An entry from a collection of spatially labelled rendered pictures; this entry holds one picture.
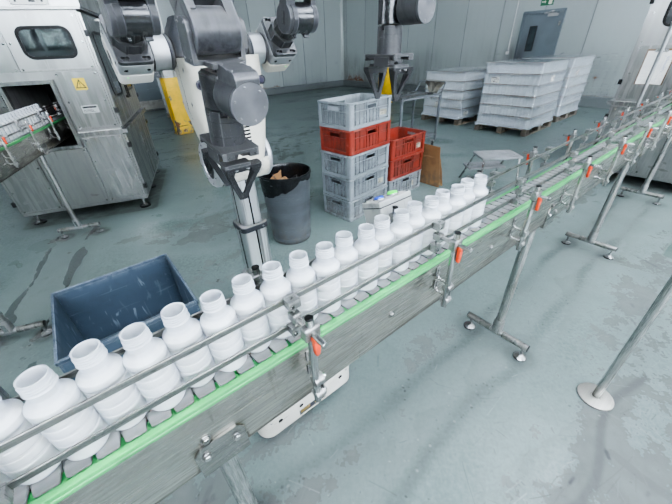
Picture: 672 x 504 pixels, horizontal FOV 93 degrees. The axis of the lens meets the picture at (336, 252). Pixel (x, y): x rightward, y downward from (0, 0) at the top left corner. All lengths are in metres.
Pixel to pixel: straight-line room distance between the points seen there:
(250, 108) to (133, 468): 0.59
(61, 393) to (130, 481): 0.21
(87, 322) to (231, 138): 0.86
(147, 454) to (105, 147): 3.74
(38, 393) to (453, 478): 1.45
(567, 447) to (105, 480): 1.71
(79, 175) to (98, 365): 3.84
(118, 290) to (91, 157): 3.13
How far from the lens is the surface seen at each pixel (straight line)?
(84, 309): 1.24
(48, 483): 0.69
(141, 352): 0.57
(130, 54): 1.09
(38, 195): 4.54
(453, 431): 1.76
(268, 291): 0.61
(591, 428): 2.03
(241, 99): 0.49
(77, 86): 4.13
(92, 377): 0.59
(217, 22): 0.54
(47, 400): 0.59
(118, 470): 0.68
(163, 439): 0.67
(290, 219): 2.78
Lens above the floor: 1.51
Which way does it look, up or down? 33 degrees down
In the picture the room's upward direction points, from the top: 2 degrees counter-clockwise
